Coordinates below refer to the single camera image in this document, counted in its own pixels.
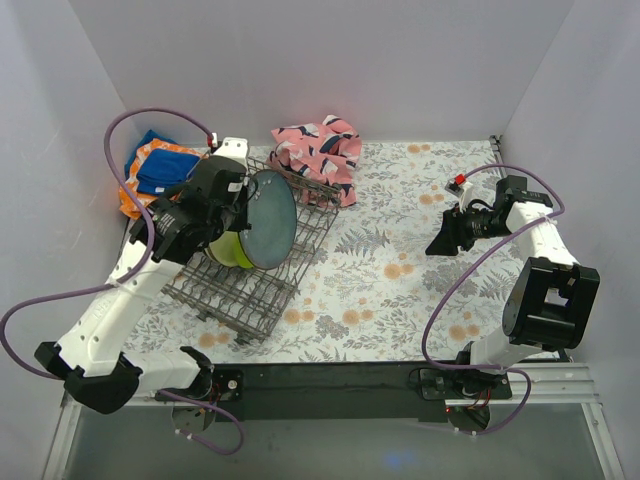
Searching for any grey blue plate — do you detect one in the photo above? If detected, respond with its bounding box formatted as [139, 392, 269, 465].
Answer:
[239, 170, 297, 270]

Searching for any cream and green plate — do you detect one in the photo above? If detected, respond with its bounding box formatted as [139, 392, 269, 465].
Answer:
[204, 231, 239, 267]

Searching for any lime green plate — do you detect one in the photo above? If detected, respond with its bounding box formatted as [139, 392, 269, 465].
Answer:
[232, 234, 254, 269]

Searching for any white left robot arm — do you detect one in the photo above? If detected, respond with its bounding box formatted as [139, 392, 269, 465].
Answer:
[35, 153, 249, 414]

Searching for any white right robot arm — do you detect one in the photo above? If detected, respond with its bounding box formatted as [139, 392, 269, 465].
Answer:
[425, 175, 600, 398]

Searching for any orange and blue cloth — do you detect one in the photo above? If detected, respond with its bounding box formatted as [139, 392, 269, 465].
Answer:
[124, 130, 202, 206]

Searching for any floral tablecloth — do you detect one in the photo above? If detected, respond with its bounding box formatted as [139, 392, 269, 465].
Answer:
[125, 141, 521, 363]

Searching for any pink patterned cloth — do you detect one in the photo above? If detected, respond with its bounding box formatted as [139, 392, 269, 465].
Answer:
[268, 115, 363, 207]

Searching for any black base bar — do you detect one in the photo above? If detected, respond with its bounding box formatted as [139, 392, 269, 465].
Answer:
[203, 361, 512, 423]

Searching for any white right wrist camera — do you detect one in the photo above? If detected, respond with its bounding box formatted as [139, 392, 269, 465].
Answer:
[445, 174, 474, 212]

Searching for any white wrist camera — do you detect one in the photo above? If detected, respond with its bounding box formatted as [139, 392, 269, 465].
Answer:
[445, 174, 474, 212]
[210, 133, 249, 166]

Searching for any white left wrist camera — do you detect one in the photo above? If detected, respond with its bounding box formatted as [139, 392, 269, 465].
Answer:
[210, 133, 249, 166]

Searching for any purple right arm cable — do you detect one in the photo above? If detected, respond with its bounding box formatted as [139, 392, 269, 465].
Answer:
[420, 164, 566, 437]

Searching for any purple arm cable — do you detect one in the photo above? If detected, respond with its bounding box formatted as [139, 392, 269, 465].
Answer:
[0, 107, 246, 455]
[420, 164, 566, 437]

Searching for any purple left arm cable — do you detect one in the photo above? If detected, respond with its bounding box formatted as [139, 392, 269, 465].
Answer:
[0, 107, 246, 455]

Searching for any grey wire dish rack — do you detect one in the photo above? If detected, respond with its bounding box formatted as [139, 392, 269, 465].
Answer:
[163, 157, 340, 341]

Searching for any aluminium rail frame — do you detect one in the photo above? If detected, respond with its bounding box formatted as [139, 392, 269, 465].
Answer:
[44, 362, 623, 479]

